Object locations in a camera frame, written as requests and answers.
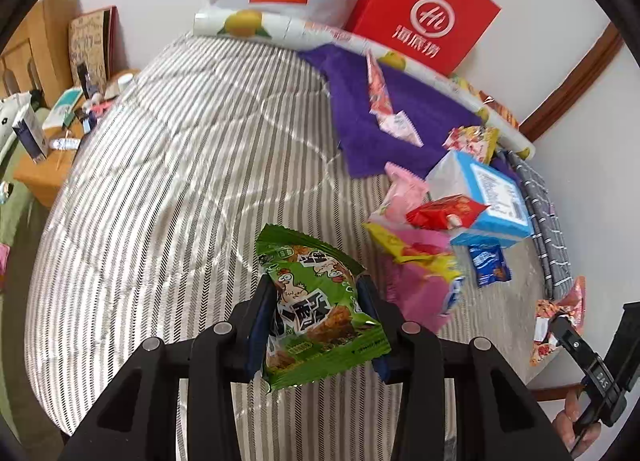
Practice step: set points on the long pink snack packet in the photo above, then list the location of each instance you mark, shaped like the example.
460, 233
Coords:
385, 106

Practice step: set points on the red strawberry snack packet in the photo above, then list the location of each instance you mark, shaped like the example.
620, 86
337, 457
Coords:
550, 313

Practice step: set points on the wooden headboard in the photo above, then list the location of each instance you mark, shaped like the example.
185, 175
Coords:
45, 36

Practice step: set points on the green blanket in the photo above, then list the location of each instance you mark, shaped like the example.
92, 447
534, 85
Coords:
10, 221

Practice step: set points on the pink yellow snack packet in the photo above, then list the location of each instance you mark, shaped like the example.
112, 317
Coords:
420, 281

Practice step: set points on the brown wooden door frame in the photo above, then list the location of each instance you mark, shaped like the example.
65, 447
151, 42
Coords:
575, 86

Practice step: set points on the clear plastic bottle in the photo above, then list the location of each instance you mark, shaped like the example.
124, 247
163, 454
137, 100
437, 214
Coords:
65, 143

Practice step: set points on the purple towel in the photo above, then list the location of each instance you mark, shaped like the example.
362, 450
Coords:
360, 116

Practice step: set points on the teal white box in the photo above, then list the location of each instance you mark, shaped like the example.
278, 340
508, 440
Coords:
62, 108

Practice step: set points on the dark bottle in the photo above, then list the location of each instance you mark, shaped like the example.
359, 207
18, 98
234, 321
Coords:
86, 81

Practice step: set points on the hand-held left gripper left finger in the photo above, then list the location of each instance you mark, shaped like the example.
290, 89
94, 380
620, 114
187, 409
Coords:
262, 311

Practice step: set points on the blue white box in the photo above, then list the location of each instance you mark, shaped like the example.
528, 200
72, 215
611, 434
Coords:
495, 191

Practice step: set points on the small blue snack packet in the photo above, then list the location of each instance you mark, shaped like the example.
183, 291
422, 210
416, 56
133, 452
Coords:
489, 266

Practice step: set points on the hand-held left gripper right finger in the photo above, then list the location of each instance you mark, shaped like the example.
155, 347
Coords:
367, 301

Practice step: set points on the patterned brown book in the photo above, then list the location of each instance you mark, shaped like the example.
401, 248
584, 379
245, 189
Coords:
92, 41

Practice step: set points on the wooden nightstand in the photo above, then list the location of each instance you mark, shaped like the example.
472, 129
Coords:
45, 176

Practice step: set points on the green snack packet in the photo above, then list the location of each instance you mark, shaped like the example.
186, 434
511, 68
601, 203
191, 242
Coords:
310, 291

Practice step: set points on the grey plaid folded cloth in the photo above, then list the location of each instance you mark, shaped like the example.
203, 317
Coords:
547, 236

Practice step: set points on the white plush toy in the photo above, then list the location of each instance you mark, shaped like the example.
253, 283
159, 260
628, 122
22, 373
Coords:
10, 116

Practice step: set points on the dark blue white carton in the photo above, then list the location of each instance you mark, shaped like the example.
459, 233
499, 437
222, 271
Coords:
30, 136

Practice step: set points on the person's right hand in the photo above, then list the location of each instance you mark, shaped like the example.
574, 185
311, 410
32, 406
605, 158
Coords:
565, 433

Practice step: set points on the lemon print paper roll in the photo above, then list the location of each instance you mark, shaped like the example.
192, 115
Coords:
240, 23

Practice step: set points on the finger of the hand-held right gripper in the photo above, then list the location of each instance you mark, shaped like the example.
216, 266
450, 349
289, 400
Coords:
570, 338

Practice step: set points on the pink peach snack packet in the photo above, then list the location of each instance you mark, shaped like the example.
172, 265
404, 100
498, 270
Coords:
405, 188

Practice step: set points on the red paper shopping bag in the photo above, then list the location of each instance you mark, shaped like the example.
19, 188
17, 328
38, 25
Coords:
425, 16

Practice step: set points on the white jar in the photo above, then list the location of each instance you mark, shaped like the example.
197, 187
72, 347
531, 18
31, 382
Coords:
120, 83

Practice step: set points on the pink cloth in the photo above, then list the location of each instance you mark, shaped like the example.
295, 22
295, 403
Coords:
4, 258

